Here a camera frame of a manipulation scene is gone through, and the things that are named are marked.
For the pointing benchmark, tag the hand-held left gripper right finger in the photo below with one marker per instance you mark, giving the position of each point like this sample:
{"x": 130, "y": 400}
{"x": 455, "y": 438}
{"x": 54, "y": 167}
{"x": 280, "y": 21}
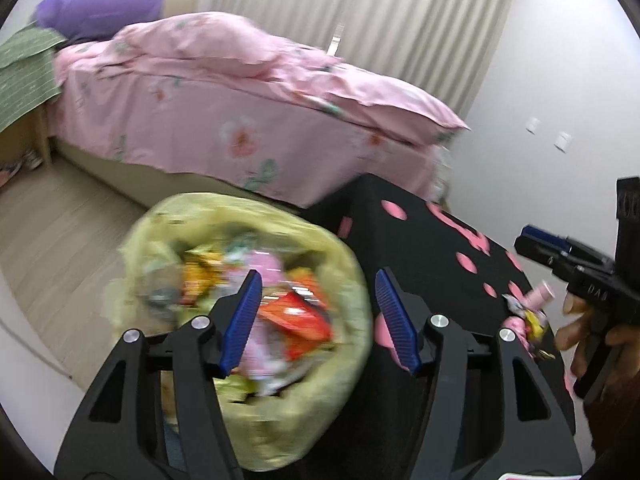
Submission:
{"x": 397, "y": 320}

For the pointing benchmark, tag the pink tube wrapper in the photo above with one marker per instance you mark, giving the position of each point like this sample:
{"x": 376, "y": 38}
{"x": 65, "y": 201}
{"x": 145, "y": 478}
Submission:
{"x": 537, "y": 294}

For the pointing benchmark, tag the yellow-green plastic bag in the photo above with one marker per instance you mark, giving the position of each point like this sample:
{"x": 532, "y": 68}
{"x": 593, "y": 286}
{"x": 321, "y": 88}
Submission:
{"x": 320, "y": 260}

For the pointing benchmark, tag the orange-red snack wrapper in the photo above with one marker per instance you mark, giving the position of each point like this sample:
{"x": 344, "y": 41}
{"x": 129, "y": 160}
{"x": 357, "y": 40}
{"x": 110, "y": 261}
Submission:
{"x": 295, "y": 320}

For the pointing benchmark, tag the beige bed base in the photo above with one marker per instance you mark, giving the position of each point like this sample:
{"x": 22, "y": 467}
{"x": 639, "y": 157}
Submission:
{"x": 125, "y": 170}

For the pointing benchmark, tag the white slipper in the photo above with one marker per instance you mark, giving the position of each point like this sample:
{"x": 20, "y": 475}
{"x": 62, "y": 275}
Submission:
{"x": 32, "y": 159}

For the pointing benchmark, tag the person's right forearm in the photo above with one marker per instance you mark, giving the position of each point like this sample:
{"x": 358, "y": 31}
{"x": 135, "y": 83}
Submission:
{"x": 615, "y": 410}

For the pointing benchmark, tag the pink snack wrapper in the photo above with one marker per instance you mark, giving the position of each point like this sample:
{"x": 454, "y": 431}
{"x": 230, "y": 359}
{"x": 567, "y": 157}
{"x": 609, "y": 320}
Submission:
{"x": 265, "y": 265}

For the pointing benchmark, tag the white wall socket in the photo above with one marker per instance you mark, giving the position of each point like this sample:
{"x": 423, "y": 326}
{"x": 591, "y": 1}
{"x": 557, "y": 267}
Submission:
{"x": 562, "y": 141}

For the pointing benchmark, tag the green striped cloth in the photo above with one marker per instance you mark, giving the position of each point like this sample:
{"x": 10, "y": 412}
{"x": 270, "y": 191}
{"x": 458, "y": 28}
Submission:
{"x": 25, "y": 75}

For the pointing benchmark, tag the wooden nightstand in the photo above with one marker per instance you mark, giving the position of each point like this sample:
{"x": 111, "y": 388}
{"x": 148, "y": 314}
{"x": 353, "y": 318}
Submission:
{"x": 30, "y": 135}

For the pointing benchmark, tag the beige headboard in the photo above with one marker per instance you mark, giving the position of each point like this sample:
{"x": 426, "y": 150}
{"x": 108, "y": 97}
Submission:
{"x": 177, "y": 5}

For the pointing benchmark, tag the crumpled pink wrapper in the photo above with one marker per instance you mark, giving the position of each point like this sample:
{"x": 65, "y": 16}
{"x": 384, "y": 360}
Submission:
{"x": 515, "y": 324}

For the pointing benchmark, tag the person's right hand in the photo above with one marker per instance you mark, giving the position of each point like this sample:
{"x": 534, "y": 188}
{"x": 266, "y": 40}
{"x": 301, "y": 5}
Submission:
{"x": 575, "y": 325}

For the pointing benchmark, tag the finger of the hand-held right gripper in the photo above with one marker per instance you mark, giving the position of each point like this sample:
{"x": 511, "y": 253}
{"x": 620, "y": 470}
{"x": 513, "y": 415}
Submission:
{"x": 545, "y": 237}
{"x": 537, "y": 255}

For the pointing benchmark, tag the pink slipper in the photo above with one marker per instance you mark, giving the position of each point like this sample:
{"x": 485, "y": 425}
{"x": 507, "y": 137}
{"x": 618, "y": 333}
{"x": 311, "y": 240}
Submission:
{"x": 7, "y": 173}

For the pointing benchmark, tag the purple pillow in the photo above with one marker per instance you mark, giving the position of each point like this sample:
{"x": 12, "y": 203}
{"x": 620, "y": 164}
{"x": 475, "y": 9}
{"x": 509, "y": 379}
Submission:
{"x": 95, "y": 10}

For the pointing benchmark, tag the yellow-orange snack wrapper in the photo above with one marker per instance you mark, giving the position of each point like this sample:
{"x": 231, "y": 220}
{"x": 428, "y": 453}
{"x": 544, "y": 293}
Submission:
{"x": 200, "y": 272}

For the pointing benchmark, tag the black tablecloth with pink print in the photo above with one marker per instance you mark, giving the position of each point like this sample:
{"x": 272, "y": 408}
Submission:
{"x": 425, "y": 240}

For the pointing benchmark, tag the bed with pink bedding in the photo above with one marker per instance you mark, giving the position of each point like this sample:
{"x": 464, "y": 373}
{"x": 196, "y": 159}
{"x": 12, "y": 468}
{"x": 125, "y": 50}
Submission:
{"x": 225, "y": 85}

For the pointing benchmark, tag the small yellow wrapper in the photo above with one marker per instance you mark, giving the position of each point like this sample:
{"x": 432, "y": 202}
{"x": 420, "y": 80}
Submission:
{"x": 534, "y": 327}

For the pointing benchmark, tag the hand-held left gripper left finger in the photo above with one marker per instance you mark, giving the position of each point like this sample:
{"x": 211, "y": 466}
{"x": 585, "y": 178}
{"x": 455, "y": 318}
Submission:
{"x": 242, "y": 320}

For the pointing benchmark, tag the small white object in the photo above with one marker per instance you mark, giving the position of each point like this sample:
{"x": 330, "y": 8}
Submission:
{"x": 335, "y": 42}

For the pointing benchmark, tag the white pleated curtain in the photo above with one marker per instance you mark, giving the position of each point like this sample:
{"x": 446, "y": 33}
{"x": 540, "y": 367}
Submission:
{"x": 390, "y": 15}

